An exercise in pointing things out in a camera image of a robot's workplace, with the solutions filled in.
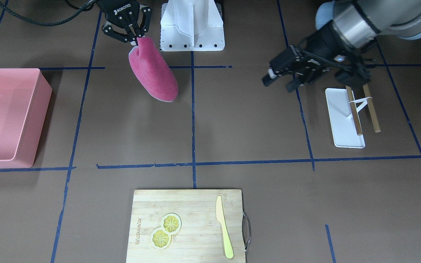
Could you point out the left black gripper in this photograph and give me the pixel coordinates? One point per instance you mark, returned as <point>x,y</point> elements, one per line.
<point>321,41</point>

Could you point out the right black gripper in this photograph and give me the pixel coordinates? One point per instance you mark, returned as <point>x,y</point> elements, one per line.
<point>120,10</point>

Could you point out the pink grey cleaning cloth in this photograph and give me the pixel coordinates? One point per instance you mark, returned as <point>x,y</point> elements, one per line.
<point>152,71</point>

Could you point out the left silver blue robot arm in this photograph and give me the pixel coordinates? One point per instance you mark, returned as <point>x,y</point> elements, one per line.
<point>345,30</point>

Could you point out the inner wooden rack rod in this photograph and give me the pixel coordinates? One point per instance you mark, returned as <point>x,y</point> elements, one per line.
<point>354,112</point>

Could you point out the wooden rack rod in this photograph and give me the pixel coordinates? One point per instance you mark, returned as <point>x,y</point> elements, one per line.
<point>371,108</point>
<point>354,112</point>

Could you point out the white towel rack tray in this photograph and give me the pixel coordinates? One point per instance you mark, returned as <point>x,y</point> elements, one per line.
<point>342,126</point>

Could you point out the outer wooden rack rod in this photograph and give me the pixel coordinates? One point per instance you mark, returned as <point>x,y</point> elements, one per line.
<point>371,108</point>

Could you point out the pink plastic bin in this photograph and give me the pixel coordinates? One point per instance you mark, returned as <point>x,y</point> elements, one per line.
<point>24,99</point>

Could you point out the yellow plastic knife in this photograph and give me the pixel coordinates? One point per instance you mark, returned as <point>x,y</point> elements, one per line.
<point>227,244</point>

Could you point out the bamboo cutting board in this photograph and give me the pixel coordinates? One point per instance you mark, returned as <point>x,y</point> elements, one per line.
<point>199,239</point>

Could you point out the lemon slice near knife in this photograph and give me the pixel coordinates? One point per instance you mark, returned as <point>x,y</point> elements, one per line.
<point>171,223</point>

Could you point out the lemon slice near logo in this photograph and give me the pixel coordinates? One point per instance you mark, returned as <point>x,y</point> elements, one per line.
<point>160,239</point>

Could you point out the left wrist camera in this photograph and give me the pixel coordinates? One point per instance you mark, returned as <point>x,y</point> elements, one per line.
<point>287,61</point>

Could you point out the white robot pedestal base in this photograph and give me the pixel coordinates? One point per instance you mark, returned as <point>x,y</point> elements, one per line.
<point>192,25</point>

